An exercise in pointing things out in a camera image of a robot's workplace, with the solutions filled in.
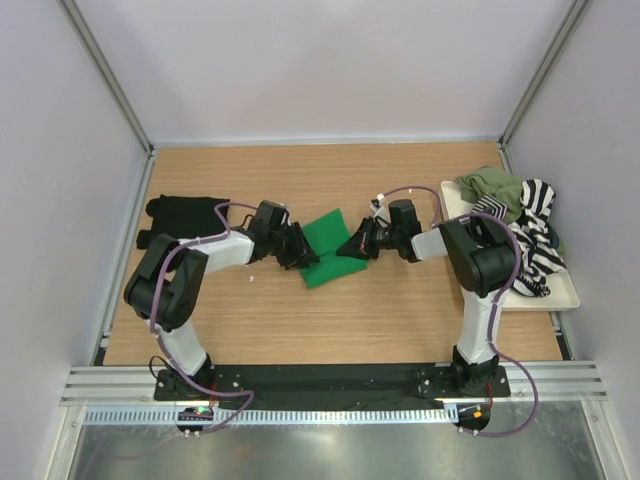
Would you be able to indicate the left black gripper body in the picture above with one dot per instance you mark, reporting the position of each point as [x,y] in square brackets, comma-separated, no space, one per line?
[278,240]

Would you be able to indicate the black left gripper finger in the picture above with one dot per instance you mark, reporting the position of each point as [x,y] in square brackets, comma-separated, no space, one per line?
[297,242]
[289,260]

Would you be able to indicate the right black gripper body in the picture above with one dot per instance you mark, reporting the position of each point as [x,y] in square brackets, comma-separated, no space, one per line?
[387,237]

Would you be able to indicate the bright green tank top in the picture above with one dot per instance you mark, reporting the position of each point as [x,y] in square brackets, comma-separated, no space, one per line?
[326,235]

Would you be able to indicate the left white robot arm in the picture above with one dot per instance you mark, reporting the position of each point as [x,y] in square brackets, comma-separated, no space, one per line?
[164,288]

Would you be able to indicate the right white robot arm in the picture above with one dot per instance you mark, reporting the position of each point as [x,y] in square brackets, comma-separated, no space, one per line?
[482,255]

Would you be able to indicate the olive green tank top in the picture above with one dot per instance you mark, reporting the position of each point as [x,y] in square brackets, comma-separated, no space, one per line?
[492,185]

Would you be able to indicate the black white striped tank top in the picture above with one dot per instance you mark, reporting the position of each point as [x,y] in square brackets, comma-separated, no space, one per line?
[539,243]

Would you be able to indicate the white plastic tray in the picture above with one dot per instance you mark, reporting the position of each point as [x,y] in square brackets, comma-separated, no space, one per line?
[563,295]

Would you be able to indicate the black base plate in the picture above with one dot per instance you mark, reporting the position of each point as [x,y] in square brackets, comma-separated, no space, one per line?
[351,387]

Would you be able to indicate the aluminium front rail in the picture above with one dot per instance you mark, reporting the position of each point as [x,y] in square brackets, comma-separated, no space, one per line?
[134,385]

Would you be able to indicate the slotted cable duct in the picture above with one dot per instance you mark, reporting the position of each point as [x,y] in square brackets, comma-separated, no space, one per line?
[192,416]

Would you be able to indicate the right aluminium frame post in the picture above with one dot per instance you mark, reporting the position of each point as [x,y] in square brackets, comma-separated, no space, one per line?
[559,41]

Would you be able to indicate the aluminium frame post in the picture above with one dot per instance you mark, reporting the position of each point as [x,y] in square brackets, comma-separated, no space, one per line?
[92,48]
[559,41]

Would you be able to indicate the left aluminium frame post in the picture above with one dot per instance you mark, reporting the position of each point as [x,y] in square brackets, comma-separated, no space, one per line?
[92,48]

